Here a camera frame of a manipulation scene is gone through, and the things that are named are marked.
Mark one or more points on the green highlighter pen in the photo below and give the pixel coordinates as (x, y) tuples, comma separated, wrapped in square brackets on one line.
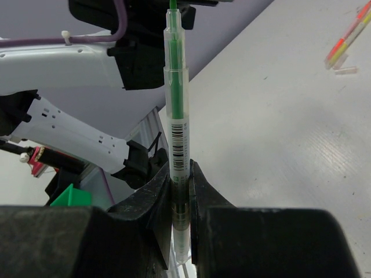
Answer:
[(177, 111)]

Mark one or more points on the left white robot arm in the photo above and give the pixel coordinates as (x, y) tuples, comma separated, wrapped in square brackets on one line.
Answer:
[(129, 54)]

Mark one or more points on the pink taped clamp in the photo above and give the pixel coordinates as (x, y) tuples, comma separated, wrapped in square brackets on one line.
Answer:
[(31, 156)]

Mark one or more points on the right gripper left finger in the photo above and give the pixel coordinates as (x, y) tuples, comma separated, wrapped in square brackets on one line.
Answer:
[(130, 239)]

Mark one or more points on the green plastic bracket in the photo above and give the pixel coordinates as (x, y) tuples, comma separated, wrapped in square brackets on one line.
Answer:
[(73, 197)]

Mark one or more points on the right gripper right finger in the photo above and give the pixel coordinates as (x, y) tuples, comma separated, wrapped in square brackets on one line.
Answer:
[(231, 241)]

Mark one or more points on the orange highlighter pen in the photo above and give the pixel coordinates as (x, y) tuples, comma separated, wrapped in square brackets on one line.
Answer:
[(360, 15)]

